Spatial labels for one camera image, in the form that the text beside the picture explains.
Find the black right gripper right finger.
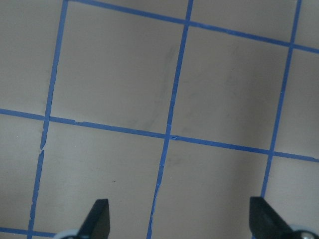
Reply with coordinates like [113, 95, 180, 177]
[249, 197, 293, 239]

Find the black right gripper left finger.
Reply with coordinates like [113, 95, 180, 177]
[77, 199, 110, 239]

